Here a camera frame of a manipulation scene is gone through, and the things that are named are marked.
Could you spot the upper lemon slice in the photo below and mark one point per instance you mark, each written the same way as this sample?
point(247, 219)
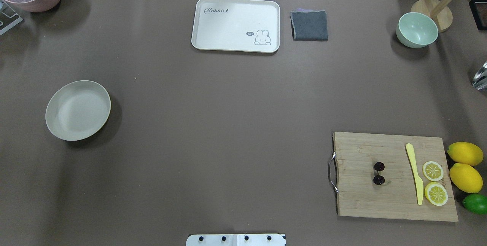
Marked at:
point(433, 171)

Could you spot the lower lemon slice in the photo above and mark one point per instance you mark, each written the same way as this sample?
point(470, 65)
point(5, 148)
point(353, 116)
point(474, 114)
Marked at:
point(436, 194)

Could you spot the lower dark red cherry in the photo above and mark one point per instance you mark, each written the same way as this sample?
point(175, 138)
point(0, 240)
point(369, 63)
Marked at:
point(378, 180)

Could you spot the whole lemon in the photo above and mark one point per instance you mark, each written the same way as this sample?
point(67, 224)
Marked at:
point(466, 178)
point(465, 152)

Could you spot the bamboo cutting board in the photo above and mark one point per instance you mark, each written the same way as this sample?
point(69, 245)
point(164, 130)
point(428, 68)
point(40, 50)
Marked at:
point(354, 156)

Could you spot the yellow plastic knife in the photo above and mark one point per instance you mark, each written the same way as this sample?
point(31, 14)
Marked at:
point(419, 184)

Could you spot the dark red cherry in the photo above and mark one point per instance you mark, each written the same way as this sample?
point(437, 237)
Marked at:
point(378, 180)
point(379, 166)

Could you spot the beige round plate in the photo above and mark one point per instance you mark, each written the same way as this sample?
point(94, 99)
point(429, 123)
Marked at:
point(78, 110)

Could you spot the grey folded cloth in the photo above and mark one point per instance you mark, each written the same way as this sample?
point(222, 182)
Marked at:
point(309, 24)

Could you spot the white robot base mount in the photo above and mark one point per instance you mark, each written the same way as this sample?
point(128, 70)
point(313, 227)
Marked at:
point(244, 239)

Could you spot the steel ice scoop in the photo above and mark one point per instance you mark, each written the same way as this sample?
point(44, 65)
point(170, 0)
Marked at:
point(480, 78)

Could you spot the mint green bowl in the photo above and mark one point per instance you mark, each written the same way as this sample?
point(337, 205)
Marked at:
point(416, 30)

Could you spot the wooden cup rack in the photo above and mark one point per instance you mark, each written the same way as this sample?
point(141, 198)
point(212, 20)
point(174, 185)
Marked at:
point(438, 11)

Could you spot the lemon slice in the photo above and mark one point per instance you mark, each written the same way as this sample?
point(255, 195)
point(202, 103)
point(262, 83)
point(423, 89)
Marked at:
point(436, 194)
point(433, 171)

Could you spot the upper whole lemon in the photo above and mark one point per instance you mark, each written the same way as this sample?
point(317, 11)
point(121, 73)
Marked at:
point(465, 152)

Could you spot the green lime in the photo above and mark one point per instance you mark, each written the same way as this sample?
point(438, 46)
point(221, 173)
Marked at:
point(475, 203)

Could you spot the lower whole lemon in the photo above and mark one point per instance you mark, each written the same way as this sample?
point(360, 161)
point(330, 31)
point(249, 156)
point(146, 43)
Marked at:
point(466, 178)

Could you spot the upper dark red cherry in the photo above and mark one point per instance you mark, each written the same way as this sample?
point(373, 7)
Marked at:
point(379, 166)

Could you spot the white rabbit tray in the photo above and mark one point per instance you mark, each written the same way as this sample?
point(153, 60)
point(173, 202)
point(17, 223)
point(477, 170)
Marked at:
point(236, 25)

